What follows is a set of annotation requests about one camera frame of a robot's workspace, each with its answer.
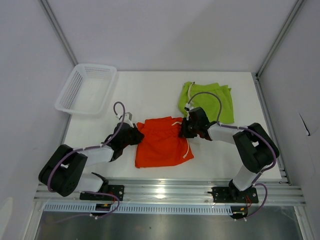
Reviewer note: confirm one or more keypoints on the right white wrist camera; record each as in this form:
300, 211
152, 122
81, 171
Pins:
188, 107

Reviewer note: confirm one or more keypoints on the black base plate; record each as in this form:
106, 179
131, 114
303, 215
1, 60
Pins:
223, 194
116, 190

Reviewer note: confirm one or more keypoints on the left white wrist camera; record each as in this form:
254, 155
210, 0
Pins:
126, 118

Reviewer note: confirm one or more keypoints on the aluminium mounting rail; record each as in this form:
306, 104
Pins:
195, 192

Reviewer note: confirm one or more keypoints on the white slotted cable duct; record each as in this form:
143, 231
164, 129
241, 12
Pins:
128, 208

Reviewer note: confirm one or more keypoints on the right aluminium frame post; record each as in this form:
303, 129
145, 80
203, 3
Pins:
284, 30

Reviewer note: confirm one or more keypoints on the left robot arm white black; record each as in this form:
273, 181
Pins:
64, 171

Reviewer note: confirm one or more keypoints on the aluminium frame post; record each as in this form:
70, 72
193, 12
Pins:
52, 19
284, 30

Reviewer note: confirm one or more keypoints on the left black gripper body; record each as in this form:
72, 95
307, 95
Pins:
125, 143

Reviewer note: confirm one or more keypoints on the lime green shorts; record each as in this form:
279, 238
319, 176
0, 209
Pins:
214, 99

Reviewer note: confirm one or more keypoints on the white plastic basket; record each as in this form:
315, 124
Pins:
88, 90

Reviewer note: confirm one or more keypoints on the orange shorts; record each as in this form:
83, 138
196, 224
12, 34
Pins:
161, 145

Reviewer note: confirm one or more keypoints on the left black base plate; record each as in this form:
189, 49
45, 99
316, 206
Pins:
116, 190

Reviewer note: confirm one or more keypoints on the left aluminium frame post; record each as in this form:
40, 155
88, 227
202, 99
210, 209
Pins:
52, 19

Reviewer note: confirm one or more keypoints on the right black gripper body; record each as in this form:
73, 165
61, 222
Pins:
193, 128

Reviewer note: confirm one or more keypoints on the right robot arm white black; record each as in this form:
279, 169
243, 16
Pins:
256, 149

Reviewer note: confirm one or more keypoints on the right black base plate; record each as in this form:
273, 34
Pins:
223, 194

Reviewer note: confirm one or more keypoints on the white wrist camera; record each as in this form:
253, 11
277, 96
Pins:
188, 107
126, 118

